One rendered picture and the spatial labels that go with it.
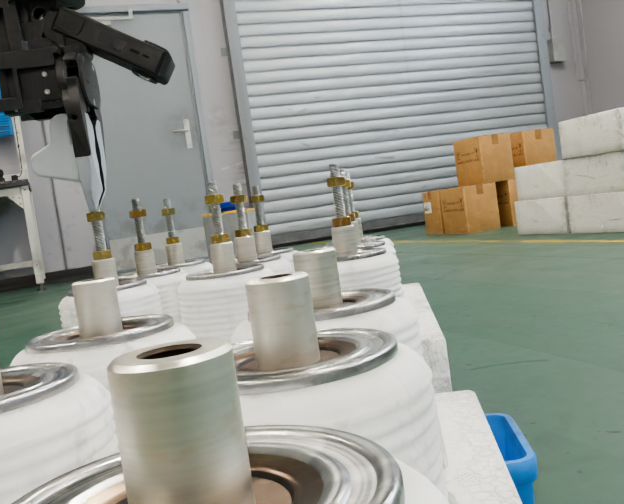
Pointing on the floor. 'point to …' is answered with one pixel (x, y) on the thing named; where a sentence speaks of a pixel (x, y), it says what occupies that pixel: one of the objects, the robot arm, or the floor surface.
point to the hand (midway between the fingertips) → (99, 196)
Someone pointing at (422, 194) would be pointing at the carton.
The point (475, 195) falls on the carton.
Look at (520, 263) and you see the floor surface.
